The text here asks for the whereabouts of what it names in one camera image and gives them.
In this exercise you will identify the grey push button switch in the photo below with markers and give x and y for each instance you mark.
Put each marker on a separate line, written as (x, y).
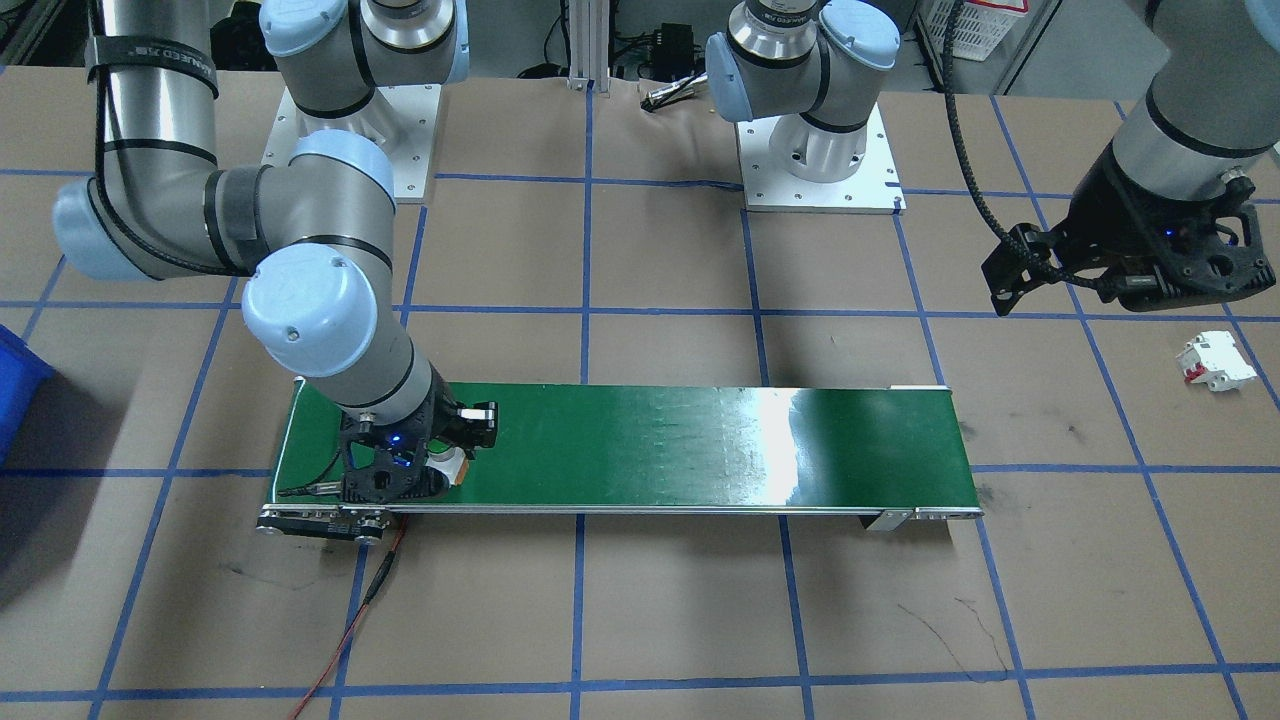
(450, 465)

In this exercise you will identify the green belt conveyor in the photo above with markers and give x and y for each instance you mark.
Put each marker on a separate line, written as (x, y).
(650, 450)

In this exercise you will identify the white circuit breaker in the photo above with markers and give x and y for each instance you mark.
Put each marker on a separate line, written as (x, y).
(1220, 362)

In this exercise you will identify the white plastic basket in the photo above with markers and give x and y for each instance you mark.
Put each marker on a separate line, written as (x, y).
(975, 30)

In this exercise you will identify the blue plastic bin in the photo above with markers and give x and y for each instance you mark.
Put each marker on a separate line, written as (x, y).
(20, 390)

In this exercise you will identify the metal plug connector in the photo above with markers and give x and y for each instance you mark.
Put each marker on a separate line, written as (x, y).
(672, 95)

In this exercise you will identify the aluminium upright strut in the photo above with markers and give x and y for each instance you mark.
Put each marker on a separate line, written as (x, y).
(585, 40)

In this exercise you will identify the black electronics box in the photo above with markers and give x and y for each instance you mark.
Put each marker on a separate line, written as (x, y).
(678, 42)

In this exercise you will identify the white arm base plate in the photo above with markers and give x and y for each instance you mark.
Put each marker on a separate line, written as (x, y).
(415, 170)
(770, 195)

